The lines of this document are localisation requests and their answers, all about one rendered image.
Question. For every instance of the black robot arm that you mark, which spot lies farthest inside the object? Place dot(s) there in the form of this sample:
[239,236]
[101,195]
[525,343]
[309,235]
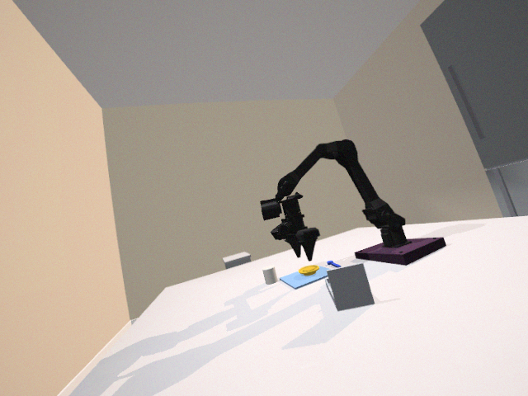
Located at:
[376,210]

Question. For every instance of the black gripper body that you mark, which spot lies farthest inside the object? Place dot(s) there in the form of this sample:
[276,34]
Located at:
[302,233]

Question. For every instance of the grey dish rack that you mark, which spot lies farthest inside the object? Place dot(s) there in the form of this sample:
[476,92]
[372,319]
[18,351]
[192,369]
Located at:
[349,287]

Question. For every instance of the yellow plate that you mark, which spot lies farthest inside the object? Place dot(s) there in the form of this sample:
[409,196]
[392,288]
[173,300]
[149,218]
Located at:
[308,270]

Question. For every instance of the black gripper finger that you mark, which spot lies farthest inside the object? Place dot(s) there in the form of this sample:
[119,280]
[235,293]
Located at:
[296,246]
[309,247]

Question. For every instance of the light blue flat mat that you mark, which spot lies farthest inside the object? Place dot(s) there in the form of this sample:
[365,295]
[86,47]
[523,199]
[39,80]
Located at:
[297,280]

